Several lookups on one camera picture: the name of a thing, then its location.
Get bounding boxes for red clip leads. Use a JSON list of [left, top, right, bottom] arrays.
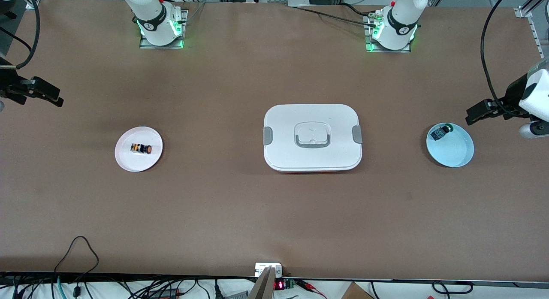
[[296, 280, 327, 299]]

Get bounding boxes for black cable with metal plug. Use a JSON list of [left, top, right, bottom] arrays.
[[0, 0, 41, 69]]

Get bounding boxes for light blue round plate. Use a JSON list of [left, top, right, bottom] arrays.
[[426, 122, 475, 168]]

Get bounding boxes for perforated metal rail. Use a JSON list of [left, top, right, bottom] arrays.
[[528, 16, 549, 59]]

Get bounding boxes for long black cable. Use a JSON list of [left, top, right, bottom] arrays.
[[296, 6, 378, 27]]

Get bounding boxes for white lidded storage box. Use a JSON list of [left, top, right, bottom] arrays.
[[262, 104, 363, 174]]

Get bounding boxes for aluminium profile with bracket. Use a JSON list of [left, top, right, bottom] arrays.
[[517, 0, 549, 18]]

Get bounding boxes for thin black looped cable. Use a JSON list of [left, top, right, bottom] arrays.
[[54, 236, 100, 276]]

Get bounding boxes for black coiled cable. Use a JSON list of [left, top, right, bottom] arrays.
[[432, 281, 474, 295]]

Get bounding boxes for grey aluminium bar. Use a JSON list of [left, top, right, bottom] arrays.
[[248, 266, 276, 299]]

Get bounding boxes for black power adapter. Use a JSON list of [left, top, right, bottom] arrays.
[[148, 288, 181, 299]]

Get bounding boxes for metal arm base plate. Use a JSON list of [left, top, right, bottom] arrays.
[[139, 9, 188, 49], [365, 14, 412, 54]]

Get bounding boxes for small white metal bracket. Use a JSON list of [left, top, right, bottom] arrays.
[[255, 263, 284, 278]]

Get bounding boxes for brown cardboard piece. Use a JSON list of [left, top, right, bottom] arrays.
[[341, 282, 374, 299]]

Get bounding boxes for small dark blue part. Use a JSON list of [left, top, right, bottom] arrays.
[[430, 124, 454, 141]]

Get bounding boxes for pink round plate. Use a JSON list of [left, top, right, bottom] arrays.
[[115, 126, 163, 172]]

